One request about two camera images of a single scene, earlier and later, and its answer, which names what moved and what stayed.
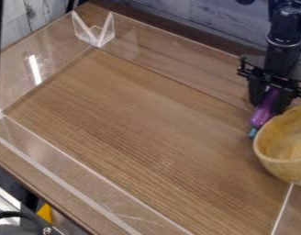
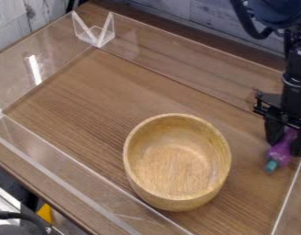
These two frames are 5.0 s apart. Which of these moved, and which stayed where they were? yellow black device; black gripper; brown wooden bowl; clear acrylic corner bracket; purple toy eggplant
Moved: purple toy eggplant; brown wooden bowl; black gripper
Stayed: clear acrylic corner bracket; yellow black device
